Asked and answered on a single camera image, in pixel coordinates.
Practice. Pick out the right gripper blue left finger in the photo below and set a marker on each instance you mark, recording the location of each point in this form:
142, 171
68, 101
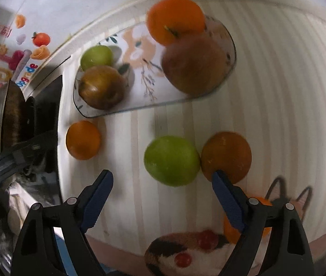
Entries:
93, 199

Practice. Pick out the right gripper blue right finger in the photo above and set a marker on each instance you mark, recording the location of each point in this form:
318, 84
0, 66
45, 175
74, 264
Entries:
232, 199

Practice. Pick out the small orange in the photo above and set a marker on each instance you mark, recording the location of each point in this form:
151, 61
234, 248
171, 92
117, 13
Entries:
230, 223
83, 140

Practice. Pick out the cherry tomato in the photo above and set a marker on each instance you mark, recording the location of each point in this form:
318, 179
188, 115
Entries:
207, 240
183, 260

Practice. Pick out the dark brownish orange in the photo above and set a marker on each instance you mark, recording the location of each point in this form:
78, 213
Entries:
229, 152

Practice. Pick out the green apple back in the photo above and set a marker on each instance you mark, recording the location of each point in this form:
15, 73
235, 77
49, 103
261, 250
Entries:
172, 160

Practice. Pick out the green apple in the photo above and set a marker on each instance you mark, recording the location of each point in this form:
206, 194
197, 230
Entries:
172, 160
96, 56

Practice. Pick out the dark red apple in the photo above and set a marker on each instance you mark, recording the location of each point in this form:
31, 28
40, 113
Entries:
101, 87

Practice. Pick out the green apple front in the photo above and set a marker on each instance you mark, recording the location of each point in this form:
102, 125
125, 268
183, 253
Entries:
96, 56

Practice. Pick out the large orange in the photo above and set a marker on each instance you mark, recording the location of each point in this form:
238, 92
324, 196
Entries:
169, 20

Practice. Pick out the black induction cooktop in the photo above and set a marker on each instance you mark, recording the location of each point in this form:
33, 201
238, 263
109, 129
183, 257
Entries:
43, 119

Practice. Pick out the steel wok with lid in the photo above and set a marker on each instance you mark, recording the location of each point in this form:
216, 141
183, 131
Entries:
12, 116

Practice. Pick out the striped cat table mat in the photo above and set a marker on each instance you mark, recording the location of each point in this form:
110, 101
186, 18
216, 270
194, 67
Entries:
275, 98

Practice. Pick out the floral oval plate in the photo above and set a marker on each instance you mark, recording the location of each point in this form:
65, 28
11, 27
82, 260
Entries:
137, 58

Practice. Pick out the colourful wall sticker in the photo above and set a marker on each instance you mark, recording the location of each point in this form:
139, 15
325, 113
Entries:
23, 49

